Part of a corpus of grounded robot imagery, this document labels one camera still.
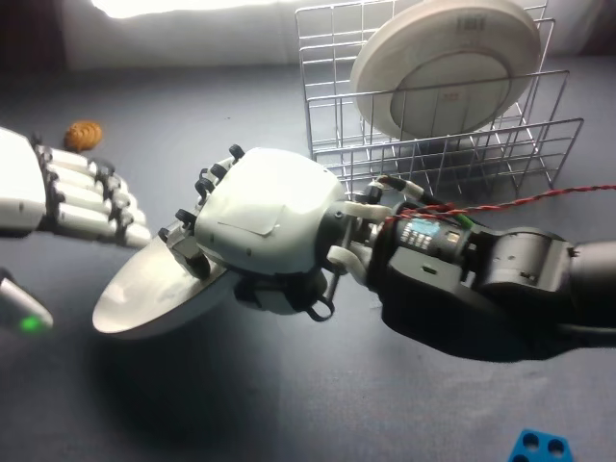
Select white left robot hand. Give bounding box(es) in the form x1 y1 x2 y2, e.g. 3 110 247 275
0 125 153 338

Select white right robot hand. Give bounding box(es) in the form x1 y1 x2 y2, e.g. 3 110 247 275
158 142 347 322

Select white plate with tree print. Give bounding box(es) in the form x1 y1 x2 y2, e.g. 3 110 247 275
90 234 237 341
349 0 543 141

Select orange spiral toy cookie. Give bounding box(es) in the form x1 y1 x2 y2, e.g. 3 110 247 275
64 119 103 151

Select grey table cloth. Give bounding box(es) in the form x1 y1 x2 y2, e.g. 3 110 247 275
0 50 616 462

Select blue pentagon block with holes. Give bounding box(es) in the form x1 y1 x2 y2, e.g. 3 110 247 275
510 426 575 462

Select metal wire dish rack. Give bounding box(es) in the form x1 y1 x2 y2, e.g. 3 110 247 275
294 0 584 201

